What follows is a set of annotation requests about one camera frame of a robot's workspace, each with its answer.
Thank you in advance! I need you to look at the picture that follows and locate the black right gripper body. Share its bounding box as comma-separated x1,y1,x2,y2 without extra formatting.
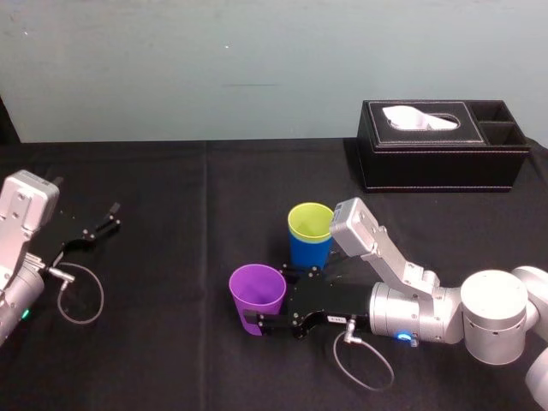
285,271,374,343

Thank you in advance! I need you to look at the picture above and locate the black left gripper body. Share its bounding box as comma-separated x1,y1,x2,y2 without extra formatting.
37,204,93,267

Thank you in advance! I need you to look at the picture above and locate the purple plastic cup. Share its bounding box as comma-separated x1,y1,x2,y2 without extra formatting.
228,264,287,337

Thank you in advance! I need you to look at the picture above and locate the blue plastic cup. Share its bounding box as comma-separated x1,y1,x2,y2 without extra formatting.
288,226,333,270

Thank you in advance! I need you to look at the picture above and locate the yellow-green plastic cup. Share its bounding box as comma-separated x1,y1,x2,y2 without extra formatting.
287,203,336,241

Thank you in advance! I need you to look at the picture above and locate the black table cloth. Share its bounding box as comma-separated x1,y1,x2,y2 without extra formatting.
0,136,548,411

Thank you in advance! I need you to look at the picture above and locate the black leather tissue box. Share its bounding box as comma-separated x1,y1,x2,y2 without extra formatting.
356,99,532,194

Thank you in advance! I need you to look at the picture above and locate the white tissue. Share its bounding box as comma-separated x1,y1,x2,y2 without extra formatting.
382,104,457,131

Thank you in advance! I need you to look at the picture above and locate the right gripper thin cable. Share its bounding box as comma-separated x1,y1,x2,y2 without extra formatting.
332,319,396,391

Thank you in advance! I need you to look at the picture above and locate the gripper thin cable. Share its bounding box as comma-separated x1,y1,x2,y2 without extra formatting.
332,319,396,391
47,263,106,327

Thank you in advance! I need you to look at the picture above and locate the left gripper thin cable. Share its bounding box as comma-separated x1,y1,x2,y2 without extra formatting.
47,263,106,327

